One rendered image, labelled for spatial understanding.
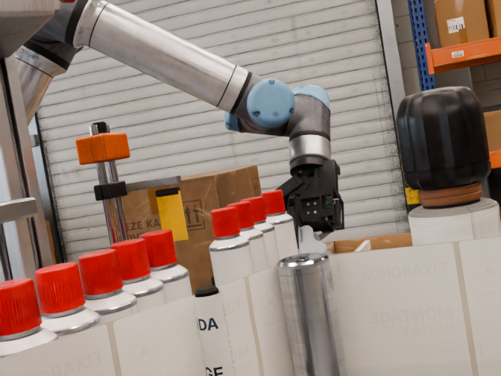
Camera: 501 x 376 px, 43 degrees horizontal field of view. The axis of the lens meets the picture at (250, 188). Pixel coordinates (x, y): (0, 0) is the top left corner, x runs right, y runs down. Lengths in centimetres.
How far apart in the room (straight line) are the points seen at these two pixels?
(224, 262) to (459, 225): 30
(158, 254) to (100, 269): 10
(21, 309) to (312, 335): 20
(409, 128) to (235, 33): 461
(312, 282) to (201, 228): 81
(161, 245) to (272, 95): 42
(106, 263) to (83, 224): 516
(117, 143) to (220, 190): 54
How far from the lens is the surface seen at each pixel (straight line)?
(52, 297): 51
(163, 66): 100
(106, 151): 70
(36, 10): 56
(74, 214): 573
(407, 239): 175
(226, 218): 78
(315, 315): 45
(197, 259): 125
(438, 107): 61
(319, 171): 111
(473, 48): 431
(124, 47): 101
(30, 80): 115
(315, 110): 115
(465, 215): 61
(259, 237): 84
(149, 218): 128
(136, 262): 59
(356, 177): 500
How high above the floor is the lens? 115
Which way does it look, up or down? 3 degrees down
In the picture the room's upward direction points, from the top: 9 degrees counter-clockwise
